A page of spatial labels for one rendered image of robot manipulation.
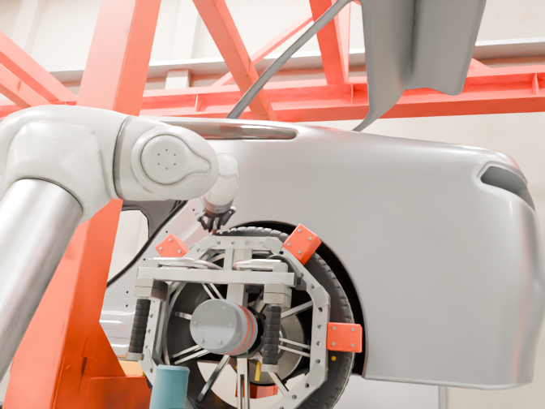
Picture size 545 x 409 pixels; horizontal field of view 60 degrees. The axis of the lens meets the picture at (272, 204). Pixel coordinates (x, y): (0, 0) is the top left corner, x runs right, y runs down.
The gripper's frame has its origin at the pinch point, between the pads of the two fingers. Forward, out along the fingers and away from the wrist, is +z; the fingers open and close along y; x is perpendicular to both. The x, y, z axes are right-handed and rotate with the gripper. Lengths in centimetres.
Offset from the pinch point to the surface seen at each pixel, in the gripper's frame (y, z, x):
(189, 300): -12.3, 12.7, -17.6
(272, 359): -3, -36, -49
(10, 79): -83, 165, 233
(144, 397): -34, 56, -37
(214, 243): -3.1, -11.9, -9.3
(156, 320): -24.4, -1.6, -24.8
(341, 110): 179, 175, 158
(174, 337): -19.8, 12.4, -27.9
